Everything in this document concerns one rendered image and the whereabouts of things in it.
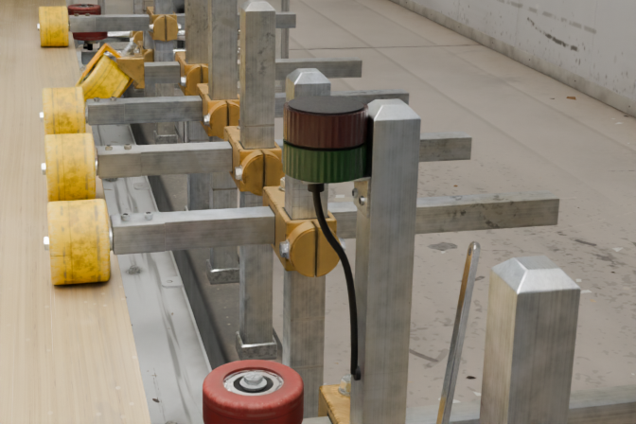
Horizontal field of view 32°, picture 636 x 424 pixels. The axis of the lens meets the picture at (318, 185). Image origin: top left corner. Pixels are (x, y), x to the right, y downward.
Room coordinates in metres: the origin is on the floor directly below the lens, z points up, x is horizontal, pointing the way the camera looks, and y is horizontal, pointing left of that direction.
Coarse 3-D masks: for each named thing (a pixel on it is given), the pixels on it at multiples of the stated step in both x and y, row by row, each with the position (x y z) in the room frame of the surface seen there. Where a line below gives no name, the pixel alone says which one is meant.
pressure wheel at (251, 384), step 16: (224, 368) 0.81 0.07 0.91; (240, 368) 0.81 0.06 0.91; (256, 368) 0.81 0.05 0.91; (272, 368) 0.81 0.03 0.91; (288, 368) 0.81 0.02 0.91; (208, 384) 0.78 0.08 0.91; (224, 384) 0.78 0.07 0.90; (240, 384) 0.78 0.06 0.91; (256, 384) 0.78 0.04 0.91; (272, 384) 0.79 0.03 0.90; (288, 384) 0.78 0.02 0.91; (208, 400) 0.76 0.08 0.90; (224, 400) 0.75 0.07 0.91; (240, 400) 0.75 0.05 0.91; (256, 400) 0.75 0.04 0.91; (272, 400) 0.75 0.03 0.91; (288, 400) 0.76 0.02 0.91; (208, 416) 0.76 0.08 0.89; (224, 416) 0.75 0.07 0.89; (240, 416) 0.75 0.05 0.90; (256, 416) 0.75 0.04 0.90; (272, 416) 0.75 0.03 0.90; (288, 416) 0.76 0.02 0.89
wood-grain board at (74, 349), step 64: (0, 0) 2.81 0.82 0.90; (64, 0) 2.84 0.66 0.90; (0, 64) 2.01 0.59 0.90; (64, 64) 2.03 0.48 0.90; (0, 128) 1.56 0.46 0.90; (0, 192) 1.26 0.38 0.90; (0, 256) 1.05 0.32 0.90; (0, 320) 0.90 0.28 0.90; (64, 320) 0.90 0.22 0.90; (128, 320) 0.91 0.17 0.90; (0, 384) 0.78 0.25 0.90; (64, 384) 0.78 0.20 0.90; (128, 384) 0.79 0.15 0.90
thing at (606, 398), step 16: (480, 400) 0.85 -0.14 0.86; (576, 400) 0.85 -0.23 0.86; (592, 400) 0.85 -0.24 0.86; (608, 400) 0.85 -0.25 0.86; (624, 400) 0.85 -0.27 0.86; (416, 416) 0.82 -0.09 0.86; (432, 416) 0.82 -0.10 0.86; (464, 416) 0.82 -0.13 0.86; (576, 416) 0.84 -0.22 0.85; (592, 416) 0.84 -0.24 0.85; (608, 416) 0.85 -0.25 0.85; (624, 416) 0.85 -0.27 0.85
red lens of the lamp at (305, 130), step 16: (288, 112) 0.74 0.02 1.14; (368, 112) 0.76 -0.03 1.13; (288, 128) 0.74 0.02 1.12; (304, 128) 0.73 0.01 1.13; (320, 128) 0.73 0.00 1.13; (336, 128) 0.73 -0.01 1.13; (352, 128) 0.73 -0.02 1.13; (304, 144) 0.73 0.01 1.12; (320, 144) 0.73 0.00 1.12; (336, 144) 0.73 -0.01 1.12; (352, 144) 0.73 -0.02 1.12
